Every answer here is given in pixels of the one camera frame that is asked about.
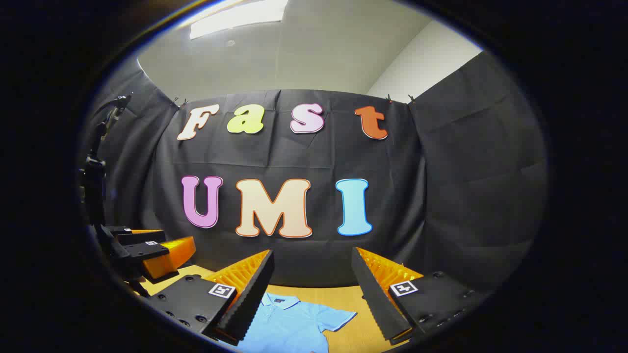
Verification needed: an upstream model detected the black backdrop cloth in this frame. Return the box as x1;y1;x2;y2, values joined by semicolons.
81;49;549;296

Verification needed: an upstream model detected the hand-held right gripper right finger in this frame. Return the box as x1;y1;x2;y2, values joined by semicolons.
351;247;492;343

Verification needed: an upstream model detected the light blue polo T-shirt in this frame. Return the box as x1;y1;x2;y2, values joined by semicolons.
235;292;358;353

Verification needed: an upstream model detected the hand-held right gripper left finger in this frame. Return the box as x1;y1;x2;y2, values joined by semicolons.
146;249;276;347

